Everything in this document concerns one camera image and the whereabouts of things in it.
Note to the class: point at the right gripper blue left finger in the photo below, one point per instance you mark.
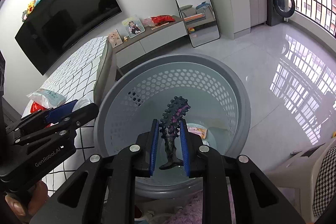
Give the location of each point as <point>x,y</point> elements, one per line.
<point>154,134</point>

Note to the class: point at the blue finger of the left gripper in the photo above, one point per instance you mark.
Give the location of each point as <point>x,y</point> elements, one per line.
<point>77,118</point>
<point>55,115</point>

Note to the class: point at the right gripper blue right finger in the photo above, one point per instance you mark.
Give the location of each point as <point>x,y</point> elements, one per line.
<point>184,147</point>

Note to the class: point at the dark spiky toy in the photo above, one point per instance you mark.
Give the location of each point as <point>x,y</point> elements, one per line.
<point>169,127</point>

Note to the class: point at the pink snack wrapper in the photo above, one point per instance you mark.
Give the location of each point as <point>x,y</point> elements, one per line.
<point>197,132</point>

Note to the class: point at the baby wipes packet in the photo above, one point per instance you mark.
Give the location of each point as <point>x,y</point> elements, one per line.
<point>47,98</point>

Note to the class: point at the red plastic bag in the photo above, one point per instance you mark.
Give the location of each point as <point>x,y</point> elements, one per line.
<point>35,107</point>

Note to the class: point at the person's left hand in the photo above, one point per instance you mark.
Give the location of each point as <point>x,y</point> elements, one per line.
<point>39,198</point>

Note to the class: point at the grey perforated laundry basket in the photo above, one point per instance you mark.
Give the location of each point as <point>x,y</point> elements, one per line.
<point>196,89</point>

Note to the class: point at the white grid tablecloth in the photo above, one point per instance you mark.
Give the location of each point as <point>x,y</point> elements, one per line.
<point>75,80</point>

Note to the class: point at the low grey tv cabinet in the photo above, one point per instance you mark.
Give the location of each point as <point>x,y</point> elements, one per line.
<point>149,40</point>

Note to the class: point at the red bag on cabinet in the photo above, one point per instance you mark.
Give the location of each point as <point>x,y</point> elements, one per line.
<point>162,19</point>

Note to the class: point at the framed child photo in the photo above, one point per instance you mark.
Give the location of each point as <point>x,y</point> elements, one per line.
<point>133,26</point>

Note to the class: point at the front-load washing machine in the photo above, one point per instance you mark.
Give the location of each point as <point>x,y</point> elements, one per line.
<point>278,10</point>

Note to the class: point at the checkered chair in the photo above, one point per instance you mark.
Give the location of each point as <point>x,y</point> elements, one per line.
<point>323,207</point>

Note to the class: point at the black wall television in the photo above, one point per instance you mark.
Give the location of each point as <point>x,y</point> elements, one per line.
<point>56,25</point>

